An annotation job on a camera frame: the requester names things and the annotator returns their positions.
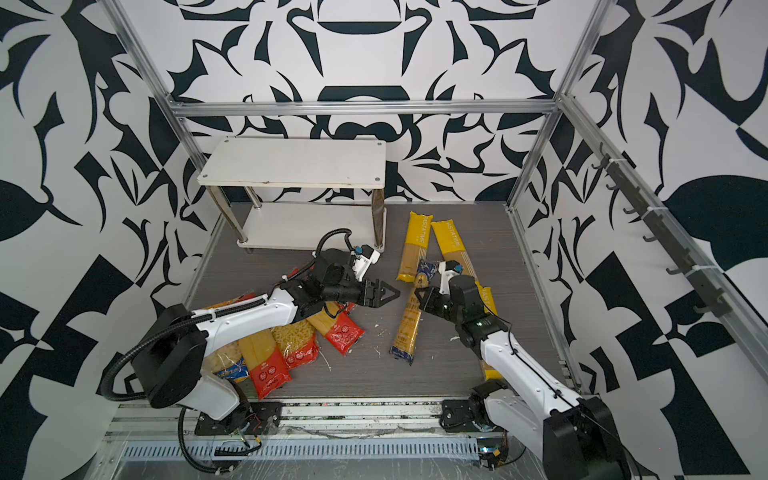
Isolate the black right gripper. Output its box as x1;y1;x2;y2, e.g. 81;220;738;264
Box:
417;286;468;329

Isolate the blue-ended spaghetti bag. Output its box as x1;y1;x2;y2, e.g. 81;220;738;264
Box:
389;259;438;365

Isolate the red long spaghetti bag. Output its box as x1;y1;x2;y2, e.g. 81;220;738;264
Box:
307;302;365;356

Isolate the red macaroni bag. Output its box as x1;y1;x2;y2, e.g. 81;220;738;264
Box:
272;320;319;370
204;292;256;309

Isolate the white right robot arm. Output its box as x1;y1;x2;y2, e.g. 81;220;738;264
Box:
415;274;633;479

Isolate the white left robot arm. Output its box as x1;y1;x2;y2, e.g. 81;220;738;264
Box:
99;228;400;475

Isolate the white two-tier shelf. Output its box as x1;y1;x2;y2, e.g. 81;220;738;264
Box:
198;137;386;252

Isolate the blue-bottom pasta bag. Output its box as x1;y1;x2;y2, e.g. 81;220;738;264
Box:
204;342;249;383

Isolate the red noodle bag long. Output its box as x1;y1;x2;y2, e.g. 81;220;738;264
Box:
238;329;292;400

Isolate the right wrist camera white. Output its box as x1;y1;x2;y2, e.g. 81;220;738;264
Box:
438;260;463;295

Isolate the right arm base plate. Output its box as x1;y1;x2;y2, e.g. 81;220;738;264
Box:
439;396;498;433

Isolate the white slotted cable duct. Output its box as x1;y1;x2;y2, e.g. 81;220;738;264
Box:
122;437;480;461

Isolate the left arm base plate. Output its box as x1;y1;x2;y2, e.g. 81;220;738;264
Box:
194;401;284;437

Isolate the aluminium frame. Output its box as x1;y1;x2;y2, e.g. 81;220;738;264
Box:
103;1;767;376

